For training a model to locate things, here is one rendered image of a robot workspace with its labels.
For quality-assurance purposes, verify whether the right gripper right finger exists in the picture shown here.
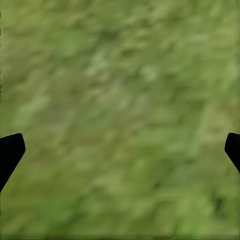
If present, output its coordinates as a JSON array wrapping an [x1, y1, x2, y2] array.
[[224, 133, 240, 172]]

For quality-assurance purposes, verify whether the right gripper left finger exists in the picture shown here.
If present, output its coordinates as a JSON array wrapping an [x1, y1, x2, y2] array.
[[0, 133, 26, 192]]

